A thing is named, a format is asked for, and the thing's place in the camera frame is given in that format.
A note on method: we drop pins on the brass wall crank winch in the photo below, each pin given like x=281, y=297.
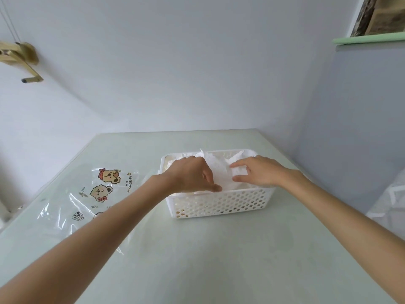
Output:
x=27, y=53

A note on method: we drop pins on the person's right forearm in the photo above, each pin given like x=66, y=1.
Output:
x=354, y=212

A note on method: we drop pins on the stack of white gloves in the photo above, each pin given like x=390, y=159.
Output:
x=227, y=177

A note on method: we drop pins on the person's right hand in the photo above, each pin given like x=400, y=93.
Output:
x=262, y=174

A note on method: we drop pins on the person's left forearm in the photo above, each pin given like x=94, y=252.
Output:
x=69, y=246

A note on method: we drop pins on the person's left hand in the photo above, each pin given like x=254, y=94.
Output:
x=190, y=177

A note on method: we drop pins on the clear bear-print plastic bag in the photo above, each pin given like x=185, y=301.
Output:
x=101, y=199

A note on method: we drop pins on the white perforated plastic basket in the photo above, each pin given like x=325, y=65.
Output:
x=221, y=204

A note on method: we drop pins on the pale green shelf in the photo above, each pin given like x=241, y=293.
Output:
x=368, y=38

